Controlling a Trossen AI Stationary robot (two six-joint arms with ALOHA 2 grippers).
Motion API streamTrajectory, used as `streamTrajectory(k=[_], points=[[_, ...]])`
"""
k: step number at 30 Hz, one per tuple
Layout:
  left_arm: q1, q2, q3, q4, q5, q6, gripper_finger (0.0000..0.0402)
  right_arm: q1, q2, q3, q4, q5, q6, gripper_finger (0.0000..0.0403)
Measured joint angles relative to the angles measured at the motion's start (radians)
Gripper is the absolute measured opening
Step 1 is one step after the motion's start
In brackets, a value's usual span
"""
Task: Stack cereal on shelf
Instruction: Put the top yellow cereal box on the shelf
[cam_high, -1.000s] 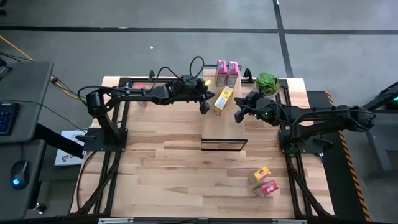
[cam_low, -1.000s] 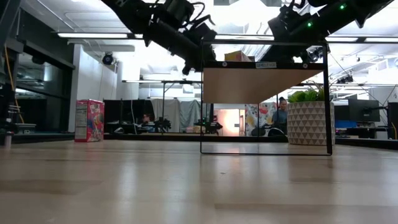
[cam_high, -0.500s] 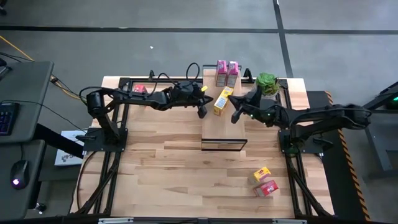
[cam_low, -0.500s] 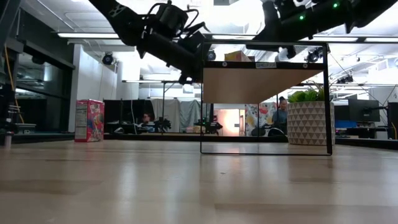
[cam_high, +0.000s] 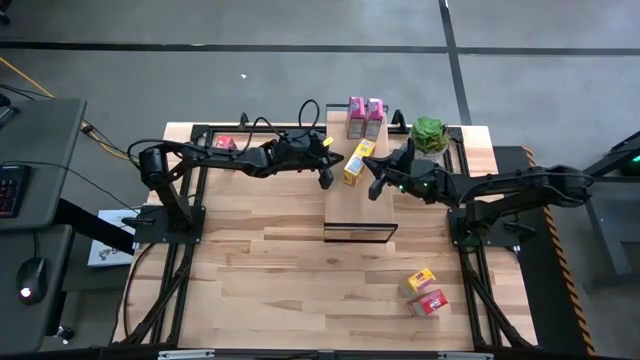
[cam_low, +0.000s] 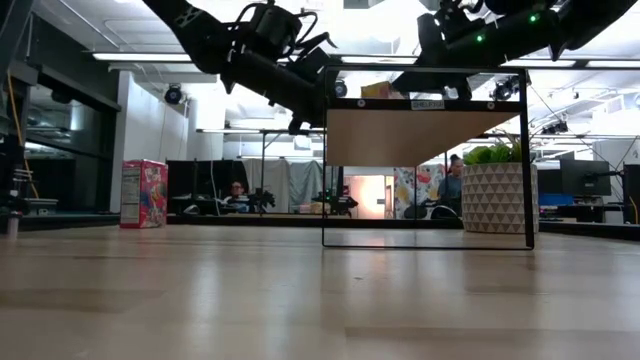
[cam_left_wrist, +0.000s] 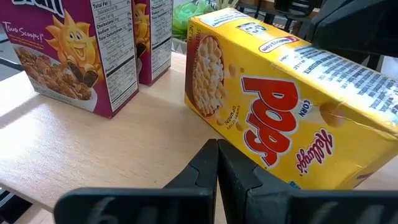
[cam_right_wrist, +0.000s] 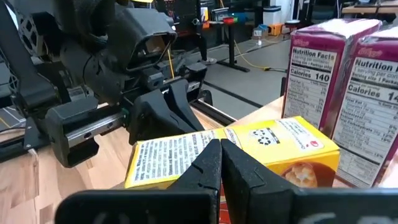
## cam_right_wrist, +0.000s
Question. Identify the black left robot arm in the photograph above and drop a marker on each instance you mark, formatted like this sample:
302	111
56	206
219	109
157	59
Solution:
81	46

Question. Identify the wooden workbench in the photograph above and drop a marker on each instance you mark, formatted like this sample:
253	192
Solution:
370	9

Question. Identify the black aluminium table frame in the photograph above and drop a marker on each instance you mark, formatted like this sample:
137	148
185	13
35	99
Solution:
214	113

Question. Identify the yellow Corn Pops cereal box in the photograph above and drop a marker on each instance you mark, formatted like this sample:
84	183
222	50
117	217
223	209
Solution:
264	146

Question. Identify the red bowl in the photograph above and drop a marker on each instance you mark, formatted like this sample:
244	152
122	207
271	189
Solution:
228	20

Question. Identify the orange box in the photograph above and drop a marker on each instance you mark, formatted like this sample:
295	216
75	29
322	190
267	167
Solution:
275	29

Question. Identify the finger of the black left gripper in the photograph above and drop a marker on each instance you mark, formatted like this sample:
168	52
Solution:
152	121
186	102

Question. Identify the black pedestal side table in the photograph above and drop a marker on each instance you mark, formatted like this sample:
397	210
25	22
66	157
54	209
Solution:
231	46

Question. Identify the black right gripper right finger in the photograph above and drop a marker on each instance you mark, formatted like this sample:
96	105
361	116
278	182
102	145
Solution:
311	208

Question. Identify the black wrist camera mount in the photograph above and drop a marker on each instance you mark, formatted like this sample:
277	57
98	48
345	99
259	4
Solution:
140	25

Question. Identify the purple Raisin Bran cereal box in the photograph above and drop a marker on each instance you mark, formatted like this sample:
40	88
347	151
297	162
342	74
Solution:
367	118
311	84

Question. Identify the white bin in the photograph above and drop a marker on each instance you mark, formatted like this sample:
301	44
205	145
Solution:
272	15

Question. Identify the black round stool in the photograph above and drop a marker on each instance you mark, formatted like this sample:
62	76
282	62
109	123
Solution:
293	23

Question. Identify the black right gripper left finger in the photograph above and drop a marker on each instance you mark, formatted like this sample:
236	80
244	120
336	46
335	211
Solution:
140	208

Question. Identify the small cardboard box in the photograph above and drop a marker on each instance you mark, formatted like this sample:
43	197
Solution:
257	33

